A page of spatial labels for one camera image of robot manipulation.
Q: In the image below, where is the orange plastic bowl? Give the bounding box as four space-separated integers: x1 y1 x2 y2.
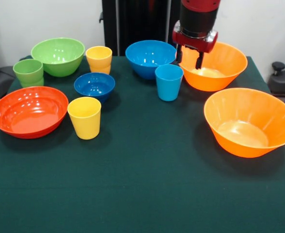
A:
204 87 285 159
177 41 249 92

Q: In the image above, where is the dark green tablecloth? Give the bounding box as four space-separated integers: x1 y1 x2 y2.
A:
0 55 285 233

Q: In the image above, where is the red plastic bowl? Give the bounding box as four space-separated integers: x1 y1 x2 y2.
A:
0 86 69 139

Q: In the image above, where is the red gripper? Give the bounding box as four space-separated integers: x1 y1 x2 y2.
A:
172 20 219 70

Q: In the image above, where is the light blue plastic cup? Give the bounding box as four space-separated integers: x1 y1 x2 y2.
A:
155 64 184 102

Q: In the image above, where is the green plastic bowl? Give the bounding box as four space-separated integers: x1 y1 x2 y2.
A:
31 37 86 78

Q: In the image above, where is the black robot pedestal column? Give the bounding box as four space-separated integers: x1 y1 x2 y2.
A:
99 0 182 57

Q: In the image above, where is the green plastic cup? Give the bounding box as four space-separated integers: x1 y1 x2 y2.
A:
18 76 45 88
13 58 44 83

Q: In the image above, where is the light blue plastic bowl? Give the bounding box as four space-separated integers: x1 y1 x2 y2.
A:
125 40 177 80

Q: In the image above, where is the yellow plastic cup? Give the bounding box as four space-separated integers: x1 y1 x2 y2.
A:
85 46 113 67
89 63 111 75
67 96 102 140

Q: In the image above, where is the dark blue plastic bowl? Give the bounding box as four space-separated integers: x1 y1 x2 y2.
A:
74 72 116 103

